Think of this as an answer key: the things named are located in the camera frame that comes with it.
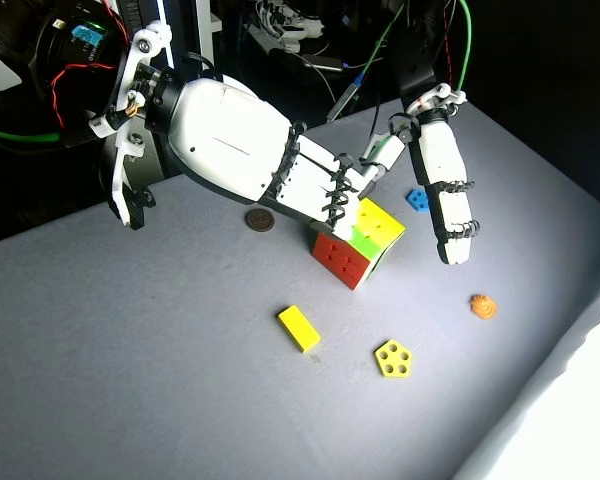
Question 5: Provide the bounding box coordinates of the orange swirl cookie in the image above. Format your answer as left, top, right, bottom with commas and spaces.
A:
468, 294, 499, 320

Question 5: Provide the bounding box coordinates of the yellow pentagon block with holes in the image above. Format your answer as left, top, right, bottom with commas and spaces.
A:
373, 339, 414, 379

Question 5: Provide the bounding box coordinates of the chocolate sandwich cookie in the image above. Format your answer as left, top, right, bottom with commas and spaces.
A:
244, 207, 276, 233

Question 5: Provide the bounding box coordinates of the blue pentagon block with holes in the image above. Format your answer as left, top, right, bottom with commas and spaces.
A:
405, 188, 431, 214

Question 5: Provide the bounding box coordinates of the spare white robot hand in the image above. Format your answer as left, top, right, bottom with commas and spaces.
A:
254, 0, 326, 54

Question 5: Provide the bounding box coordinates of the yellow and blue puzzle cube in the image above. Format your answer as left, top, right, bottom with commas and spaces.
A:
307, 197, 407, 291

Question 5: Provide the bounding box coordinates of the flat black device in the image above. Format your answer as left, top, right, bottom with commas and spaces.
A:
299, 53, 345, 74

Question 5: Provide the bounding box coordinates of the grey table cloth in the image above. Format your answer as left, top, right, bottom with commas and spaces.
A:
0, 94, 600, 480

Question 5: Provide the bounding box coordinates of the yellow rectangular block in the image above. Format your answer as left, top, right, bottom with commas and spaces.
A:
276, 304, 323, 354

